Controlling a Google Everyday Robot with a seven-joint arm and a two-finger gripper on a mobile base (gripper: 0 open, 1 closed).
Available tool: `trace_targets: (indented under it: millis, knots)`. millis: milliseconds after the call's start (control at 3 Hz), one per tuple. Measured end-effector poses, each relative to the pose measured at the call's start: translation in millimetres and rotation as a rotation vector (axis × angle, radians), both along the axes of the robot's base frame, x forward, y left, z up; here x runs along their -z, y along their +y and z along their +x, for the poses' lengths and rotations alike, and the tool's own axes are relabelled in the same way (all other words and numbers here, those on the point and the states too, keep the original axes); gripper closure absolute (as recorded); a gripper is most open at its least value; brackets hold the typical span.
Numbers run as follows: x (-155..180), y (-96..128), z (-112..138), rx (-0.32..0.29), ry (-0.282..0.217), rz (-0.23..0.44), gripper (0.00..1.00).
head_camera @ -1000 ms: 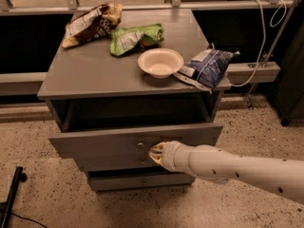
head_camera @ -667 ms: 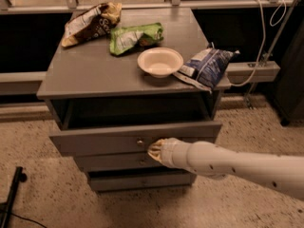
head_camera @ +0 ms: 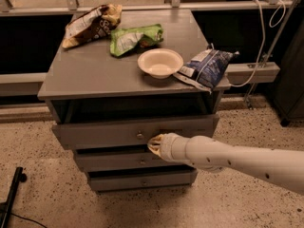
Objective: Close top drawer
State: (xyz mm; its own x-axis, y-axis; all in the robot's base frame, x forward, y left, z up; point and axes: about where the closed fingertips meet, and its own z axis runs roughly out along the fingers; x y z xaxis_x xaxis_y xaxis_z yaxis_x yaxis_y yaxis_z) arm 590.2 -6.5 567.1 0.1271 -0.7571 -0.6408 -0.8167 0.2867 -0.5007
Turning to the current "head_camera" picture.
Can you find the grey drawer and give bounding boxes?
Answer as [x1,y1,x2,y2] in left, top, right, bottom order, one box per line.
[53,93,219,149]
[73,145,181,173]
[87,165,198,192]

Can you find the metal railing frame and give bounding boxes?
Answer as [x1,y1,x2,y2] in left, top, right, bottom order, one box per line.
[0,0,296,97]

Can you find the white paper bowl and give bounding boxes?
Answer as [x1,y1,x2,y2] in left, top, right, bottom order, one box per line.
[138,48,183,79]

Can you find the blue chip bag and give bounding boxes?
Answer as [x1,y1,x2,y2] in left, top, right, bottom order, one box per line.
[173,48,239,92]

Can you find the grey bottom drawer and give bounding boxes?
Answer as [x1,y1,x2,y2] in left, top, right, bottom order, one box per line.
[87,165,198,192]

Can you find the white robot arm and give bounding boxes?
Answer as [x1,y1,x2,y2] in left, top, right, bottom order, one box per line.
[147,133,304,195]

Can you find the white cable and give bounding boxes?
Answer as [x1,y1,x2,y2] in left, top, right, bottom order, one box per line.
[228,0,287,87]

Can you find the grey top drawer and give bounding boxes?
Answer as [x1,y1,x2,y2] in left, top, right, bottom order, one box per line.
[53,93,219,149]

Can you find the grey wooden drawer cabinet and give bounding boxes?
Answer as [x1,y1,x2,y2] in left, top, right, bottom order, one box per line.
[37,9,232,193]

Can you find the thin black floor cable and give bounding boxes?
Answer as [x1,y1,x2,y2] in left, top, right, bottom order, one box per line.
[6,212,48,228]

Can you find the green chip bag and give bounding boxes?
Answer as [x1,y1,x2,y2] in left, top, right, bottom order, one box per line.
[110,24,163,57]

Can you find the brown white chip bag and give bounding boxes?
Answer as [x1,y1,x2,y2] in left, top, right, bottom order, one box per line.
[62,4,123,48]

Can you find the dark cabinet at right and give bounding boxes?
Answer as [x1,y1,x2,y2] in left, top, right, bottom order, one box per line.
[272,21,304,126]

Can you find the black stand leg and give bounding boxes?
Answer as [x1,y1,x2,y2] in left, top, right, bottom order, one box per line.
[0,167,27,228]

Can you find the yellow white gripper body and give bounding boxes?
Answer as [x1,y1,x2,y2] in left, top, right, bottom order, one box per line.
[147,133,189,162]

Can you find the grey middle drawer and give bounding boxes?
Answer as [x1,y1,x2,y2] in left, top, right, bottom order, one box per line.
[73,145,181,173]

